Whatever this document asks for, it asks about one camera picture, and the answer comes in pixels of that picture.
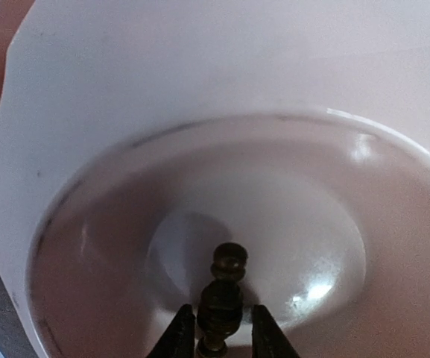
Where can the pink double pet bowl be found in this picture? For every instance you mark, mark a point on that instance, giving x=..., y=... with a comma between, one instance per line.
x=136, y=136

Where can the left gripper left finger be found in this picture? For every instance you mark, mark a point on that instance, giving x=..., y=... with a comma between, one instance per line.
x=178, y=339

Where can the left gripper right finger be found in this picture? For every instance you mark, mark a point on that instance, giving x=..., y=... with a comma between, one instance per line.
x=268, y=340

